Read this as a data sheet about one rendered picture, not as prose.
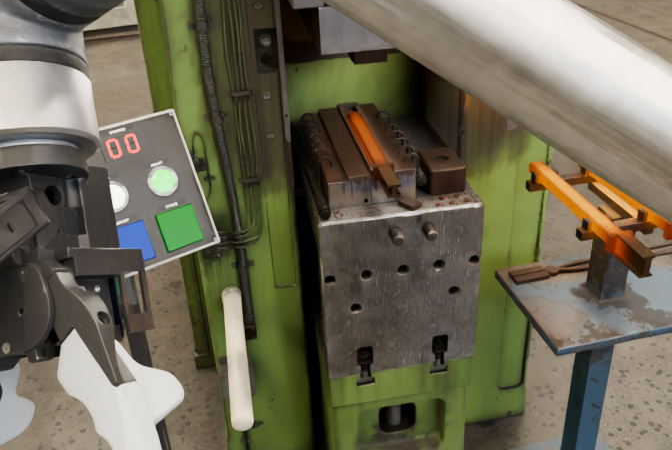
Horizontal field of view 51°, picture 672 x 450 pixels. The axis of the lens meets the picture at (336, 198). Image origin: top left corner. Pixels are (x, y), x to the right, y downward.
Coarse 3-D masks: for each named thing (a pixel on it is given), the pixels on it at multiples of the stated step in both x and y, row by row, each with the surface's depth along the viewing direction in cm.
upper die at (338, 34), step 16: (304, 16) 160; (320, 16) 138; (336, 16) 138; (320, 32) 139; (336, 32) 140; (352, 32) 140; (368, 32) 141; (320, 48) 141; (336, 48) 141; (352, 48) 142; (368, 48) 143; (384, 48) 143
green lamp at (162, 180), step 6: (156, 174) 135; (162, 174) 136; (168, 174) 136; (156, 180) 135; (162, 180) 135; (168, 180) 136; (174, 180) 137; (156, 186) 135; (162, 186) 135; (168, 186) 136
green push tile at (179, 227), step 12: (156, 216) 134; (168, 216) 135; (180, 216) 136; (192, 216) 137; (168, 228) 134; (180, 228) 136; (192, 228) 137; (168, 240) 134; (180, 240) 135; (192, 240) 136
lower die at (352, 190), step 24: (336, 120) 184; (384, 120) 183; (336, 144) 171; (360, 144) 168; (384, 144) 169; (336, 168) 162; (360, 168) 159; (408, 168) 158; (336, 192) 157; (360, 192) 158; (384, 192) 159; (408, 192) 160
